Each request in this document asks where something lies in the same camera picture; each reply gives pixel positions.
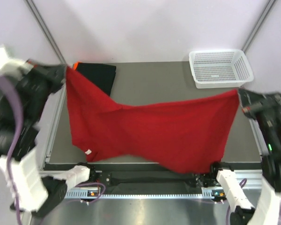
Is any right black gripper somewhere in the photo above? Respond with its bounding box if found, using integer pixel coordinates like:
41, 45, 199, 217
236, 85, 281, 146

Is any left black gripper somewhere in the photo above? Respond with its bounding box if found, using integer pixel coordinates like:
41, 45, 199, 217
21, 56, 68, 119

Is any red t shirt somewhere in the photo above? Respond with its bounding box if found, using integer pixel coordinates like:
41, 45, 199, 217
66, 68, 239, 173

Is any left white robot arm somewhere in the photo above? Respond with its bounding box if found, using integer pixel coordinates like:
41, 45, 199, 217
0, 62, 97, 218

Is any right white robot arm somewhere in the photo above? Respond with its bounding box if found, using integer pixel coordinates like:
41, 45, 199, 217
209, 89, 281, 225

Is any folded orange t shirt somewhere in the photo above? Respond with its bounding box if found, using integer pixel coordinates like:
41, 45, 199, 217
73, 61, 80, 70

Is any white plastic basket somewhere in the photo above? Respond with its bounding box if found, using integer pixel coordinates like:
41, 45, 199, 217
189, 49, 254, 89

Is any folded black t shirt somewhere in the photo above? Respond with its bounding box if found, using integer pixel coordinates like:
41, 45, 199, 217
76, 62, 116, 96

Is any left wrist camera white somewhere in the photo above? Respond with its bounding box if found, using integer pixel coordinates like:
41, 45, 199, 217
0, 45, 33, 79

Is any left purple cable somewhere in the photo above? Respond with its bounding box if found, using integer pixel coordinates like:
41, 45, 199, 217
0, 72, 106, 225

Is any left aluminium frame post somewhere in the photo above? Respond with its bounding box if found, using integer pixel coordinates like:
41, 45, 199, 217
23, 0, 67, 64

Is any aluminium frame post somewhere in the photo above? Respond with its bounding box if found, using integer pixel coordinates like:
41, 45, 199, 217
23, 0, 67, 64
242, 0, 277, 53

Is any grey slotted cable duct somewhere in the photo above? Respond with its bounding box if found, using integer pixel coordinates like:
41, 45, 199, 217
65, 188, 226, 201

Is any right aluminium frame post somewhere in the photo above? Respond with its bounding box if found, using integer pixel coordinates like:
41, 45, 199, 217
242, 0, 277, 53

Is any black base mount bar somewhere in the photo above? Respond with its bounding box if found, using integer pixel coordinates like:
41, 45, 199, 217
77, 163, 219, 194

